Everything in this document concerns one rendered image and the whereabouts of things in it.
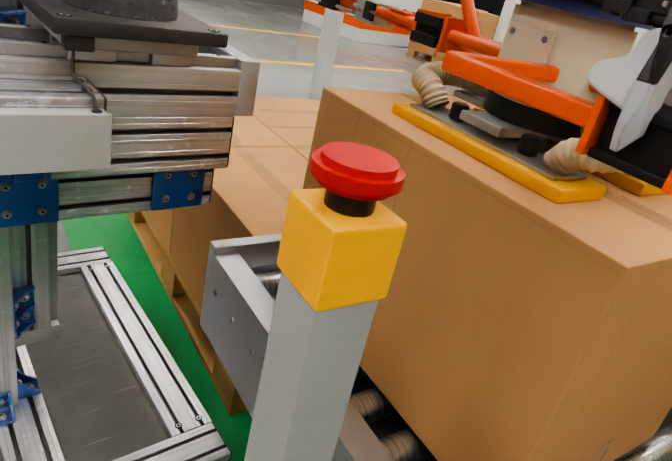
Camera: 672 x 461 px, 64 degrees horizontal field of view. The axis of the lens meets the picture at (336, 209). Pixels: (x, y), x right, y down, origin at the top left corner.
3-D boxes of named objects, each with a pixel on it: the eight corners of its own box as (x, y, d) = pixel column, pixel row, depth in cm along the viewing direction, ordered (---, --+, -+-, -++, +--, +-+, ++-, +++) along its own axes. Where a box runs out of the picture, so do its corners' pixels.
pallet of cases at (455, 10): (503, 80, 842) (523, 20, 804) (462, 77, 779) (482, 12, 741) (446, 59, 922) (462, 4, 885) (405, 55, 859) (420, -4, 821)
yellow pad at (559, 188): (602, 200, 70) (619, 165, 68) (556, 205, 65) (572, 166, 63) (434, 114, 95) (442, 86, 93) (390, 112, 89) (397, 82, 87)
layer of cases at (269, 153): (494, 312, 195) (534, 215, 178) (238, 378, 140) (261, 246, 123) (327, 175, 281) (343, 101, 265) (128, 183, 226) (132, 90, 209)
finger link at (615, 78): (565, 130, 46) (631, 30, 44) (629, 157, 41) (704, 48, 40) (549, 116, 44) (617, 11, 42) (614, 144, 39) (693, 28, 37)
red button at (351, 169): (412, 223, 40) (427, 174, 38) (334, 232, 36) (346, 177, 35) (360, 183, 45) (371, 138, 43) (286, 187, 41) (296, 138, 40)
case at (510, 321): (652, 438, 91) (783, 232, 74) (493, 531, 69) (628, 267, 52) (426, 253, 134) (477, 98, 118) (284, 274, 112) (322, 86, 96)
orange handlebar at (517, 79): (751, 148, 63) (767, 118, 61) (606, 147, 46) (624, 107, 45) (339, 4, 130) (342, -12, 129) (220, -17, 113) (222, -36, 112)
